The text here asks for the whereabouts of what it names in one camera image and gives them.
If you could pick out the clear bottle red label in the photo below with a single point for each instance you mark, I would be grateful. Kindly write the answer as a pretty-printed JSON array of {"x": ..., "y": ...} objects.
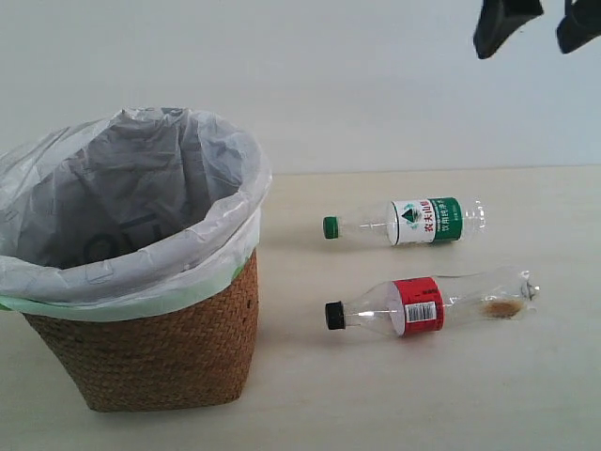
[{"x": 427, "y": 304}]

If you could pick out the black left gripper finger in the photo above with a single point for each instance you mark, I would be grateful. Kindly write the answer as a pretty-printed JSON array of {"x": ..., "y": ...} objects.
[{"x": 498, "y": 20}]

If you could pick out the white plastic bin liner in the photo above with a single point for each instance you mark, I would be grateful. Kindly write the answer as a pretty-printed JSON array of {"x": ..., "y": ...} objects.
[{"x": 140, "y": 214}]

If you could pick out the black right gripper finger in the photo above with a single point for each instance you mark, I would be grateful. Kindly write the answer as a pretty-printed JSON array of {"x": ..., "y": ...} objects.
[{"x": 579, "y": 25}]

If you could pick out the woven brown wicker basket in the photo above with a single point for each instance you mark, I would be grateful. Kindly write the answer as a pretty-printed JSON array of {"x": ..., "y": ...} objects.
[{"x": 199, "y": 356}]

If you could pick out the clear bottle green cap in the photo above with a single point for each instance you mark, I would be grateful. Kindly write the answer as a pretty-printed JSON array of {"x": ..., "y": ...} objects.
[{"x": 395, "y": 223}]

